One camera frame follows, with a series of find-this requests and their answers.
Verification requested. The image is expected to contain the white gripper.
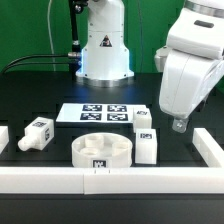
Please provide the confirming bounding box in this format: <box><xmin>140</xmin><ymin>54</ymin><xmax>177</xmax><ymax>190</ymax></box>
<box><xmin>155</xmin><ymin>0</ymin><xmax>224</xmax><ymax>133</ymax></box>

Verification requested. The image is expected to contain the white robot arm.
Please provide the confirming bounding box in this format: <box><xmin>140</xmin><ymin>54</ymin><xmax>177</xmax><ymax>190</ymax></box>
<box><xmin>76</xmin><ymin>0</ymin><xmax>224</xmax><ymax>133</ymax></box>

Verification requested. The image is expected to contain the white marker sheet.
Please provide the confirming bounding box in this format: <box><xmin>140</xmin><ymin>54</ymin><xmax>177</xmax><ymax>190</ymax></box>
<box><xmin>56</xmin><ymin>103</ymin><xmax>146</xmax><ymax>123</ymax></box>

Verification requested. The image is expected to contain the white front fence bar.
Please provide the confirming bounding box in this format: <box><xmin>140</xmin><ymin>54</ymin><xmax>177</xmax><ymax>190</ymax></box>
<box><xmin>0</xmin><ymin>167</ymin><xmax>224</xmax><ymax>194</ymax></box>

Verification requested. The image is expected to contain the white left fence bar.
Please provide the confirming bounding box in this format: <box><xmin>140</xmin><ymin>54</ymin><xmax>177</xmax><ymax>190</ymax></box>
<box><xmin>0</xmin><ymin>126</ymin><xmax>9</xmax><ymax>154</ymax></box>

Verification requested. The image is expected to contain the black cable upper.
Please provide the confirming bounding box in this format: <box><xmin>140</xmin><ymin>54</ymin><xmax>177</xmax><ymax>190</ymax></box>
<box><xmin>0</xmin><ymin>51</ymin><xmax>82</xmax><ymax>75</ymax></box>

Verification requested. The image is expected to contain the black cable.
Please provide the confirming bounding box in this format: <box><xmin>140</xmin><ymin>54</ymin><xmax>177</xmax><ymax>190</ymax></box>
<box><xmin>0</xmin><ymin>60</ymin><xmax>82</xmax><ymax>76</ymax></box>
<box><xmin>0</xmin><ymin>51</ymin><xmax>82</xmax><ymax>75</ymax></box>

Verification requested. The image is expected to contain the black cable lower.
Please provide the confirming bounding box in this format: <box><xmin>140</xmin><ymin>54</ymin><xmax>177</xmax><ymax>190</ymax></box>
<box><xmin>0</xmin><ymin>60</ymin><xmax>82</xmax><ymax>76</ymax></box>

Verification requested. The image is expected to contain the white thin cable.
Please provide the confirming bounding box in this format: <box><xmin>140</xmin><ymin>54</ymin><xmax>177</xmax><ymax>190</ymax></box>
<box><xmin>46</xmin><ymin>0</ymin><xmax>57</xmax><ymax>72</ymax></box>

